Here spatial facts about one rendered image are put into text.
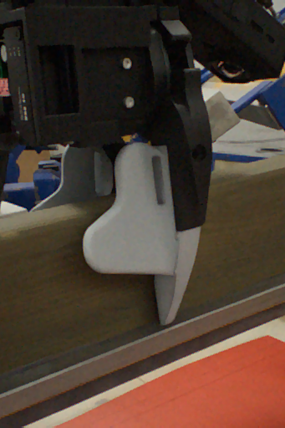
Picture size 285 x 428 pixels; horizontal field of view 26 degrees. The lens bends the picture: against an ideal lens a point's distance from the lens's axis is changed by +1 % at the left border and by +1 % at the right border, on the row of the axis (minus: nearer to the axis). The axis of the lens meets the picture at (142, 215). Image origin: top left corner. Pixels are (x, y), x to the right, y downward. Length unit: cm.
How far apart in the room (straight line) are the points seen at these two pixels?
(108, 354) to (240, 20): 17
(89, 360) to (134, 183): 8
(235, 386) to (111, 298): 23
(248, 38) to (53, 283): 15
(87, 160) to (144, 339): 10
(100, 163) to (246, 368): 27
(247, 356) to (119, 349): 27
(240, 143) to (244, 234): 284
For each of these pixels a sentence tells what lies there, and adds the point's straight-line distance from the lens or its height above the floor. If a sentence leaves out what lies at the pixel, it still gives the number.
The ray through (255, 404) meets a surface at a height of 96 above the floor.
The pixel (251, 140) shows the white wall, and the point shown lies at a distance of 313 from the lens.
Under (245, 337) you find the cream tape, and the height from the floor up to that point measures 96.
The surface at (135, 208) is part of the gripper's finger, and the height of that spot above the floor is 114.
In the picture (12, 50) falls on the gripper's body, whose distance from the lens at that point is 27.
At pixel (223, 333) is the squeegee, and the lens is 37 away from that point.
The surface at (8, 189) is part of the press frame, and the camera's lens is 107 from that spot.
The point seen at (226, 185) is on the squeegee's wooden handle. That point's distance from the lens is 34.
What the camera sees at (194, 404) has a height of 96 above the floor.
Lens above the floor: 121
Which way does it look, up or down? 14 degrees down
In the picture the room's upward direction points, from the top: 4 degrees counter-clockwise
